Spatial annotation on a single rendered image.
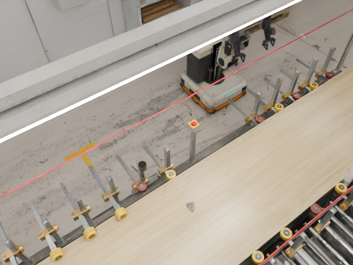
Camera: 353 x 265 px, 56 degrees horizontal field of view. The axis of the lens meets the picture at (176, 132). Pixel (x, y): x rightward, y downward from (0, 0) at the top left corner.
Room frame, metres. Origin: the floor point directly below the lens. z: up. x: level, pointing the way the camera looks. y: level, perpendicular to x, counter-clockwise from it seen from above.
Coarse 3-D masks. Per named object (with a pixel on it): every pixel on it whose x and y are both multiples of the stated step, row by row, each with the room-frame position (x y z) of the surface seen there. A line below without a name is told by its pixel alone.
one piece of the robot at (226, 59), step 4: (228, 36) 3.01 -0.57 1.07; (224, 40) 3.06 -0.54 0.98; (220, 48) 3.04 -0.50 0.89; (220, 52) 3.04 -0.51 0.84; (232, 52) 3.04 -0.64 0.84; (220, 56) 3.03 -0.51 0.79; (224, 56) 2.98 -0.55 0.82; (228, 56) 3.01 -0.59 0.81; (220, 60) 3.02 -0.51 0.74; (224, 60) 2.97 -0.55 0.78; (228, 60) 2.95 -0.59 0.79; (220, 64) 3.01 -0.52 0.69; (224, 64) 2.96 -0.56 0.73; (224, 68) 2.96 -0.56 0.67
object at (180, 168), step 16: (272, 112) 2.23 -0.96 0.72; (240, 128) 2.04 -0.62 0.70; (224, 144) 1.85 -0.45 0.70; (160, 176) 1.52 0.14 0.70; (144, 192) 1.35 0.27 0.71; (112, 208) 1.22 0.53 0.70; (96, 224) 1.08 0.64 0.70; (64, 240) 0.96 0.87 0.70; (32, 256) 0.84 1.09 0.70; (48, 256) 0.84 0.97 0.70
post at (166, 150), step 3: (165, 150) 1.50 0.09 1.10; (168, 150) 1.51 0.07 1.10; (165, 153) 1.50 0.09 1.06; (168, 153) 1.50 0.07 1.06; (165, 156) 1.51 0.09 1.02; (168, 156) 1.50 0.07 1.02; (165, 159) 1.51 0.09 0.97; (168, 159) 1.50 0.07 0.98; (165, 162) 1.51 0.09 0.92; (168, 162) 1.50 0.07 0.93; (165, 165) 1.51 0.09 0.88; (168, 165) 1.50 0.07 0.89
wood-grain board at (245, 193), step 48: (336, 96) 2.26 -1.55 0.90; (240, 144) 1.70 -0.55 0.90; (288, 144) 1.70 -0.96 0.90; (336, 144) 1.69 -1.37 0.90; (192, 192) 1.24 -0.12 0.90; (240, 192) 1.24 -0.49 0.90; (288, 192) 1.23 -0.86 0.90; (96, 240) 0.88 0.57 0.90; (144, 240) 0.87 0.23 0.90; (192, 240) 0.87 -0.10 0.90; (240, 240) 0.86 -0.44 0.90
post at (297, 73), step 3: (297, 72) 2.37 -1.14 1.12; (294, 75) 2.38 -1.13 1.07; (297, 75) 2.37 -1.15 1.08; (294, 78) 2.38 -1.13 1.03; (297, 78) 2.38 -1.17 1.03; (294, 81) 2.37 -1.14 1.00; (291, 84) 2.38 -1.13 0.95; (294, 84) 2.37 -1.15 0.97; (291, 87) 2.38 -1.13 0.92; (294, 87) 2.38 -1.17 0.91; (288, 90) 2.39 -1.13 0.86; (291, 90) 2.37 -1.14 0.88; (291, 93) 2.37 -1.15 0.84
